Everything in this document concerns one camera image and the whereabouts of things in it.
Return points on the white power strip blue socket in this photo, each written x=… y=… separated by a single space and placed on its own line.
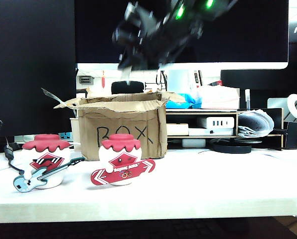
x=63 y=136

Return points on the white upright pen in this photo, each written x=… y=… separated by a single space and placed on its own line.
x=247 y=99

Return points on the pink white tissue pack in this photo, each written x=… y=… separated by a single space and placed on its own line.
x=218 y=98

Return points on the small black box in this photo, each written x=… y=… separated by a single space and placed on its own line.
x=291 y=135

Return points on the silver metal stand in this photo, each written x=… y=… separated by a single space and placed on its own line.
x=275 y=104

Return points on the flat white box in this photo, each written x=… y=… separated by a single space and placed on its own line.
x=210 y=132

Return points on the white rounded block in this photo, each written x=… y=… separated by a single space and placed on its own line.
x=193 y=143

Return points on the brown cardboard box marked BOX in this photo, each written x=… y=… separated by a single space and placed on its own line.
x=123 y=124

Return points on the red-capped white doll with snowboard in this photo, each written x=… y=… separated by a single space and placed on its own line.
x=119 y=149

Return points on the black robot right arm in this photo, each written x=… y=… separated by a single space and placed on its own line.
x=213 y=7

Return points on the large black monitor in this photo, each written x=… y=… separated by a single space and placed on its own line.
x=238 y=42

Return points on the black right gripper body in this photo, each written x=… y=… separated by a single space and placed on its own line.
x=151 y=30

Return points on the large black monitor panel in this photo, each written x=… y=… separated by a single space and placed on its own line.
x=31 y=74

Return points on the rolled grey magazine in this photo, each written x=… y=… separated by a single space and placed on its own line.
x=254 y=124

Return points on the grey socket panel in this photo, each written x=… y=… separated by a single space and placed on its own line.
x=86 y=80

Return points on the white USB charging hub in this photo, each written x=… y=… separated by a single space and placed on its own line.
x=215 y=122

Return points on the red hanging ornament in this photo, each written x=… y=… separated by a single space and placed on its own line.
x=103 y=80

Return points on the wooden desk shelf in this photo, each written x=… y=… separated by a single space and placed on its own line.
x=203 y=112

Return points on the black coiled band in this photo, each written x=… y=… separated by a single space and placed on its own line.
x=230 y=149

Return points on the white cylinder container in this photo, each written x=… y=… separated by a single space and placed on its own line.
x=178 y=82

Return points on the red-capped white doll with guitar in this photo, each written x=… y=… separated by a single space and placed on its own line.
x=46 y=149

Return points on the beige flat box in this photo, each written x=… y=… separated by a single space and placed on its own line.
x=177 y=129

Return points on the brown cardboard piece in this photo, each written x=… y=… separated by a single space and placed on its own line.
x=289 y=225

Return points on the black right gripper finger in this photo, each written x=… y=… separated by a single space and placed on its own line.
x=125 y=64
x=148 y=62

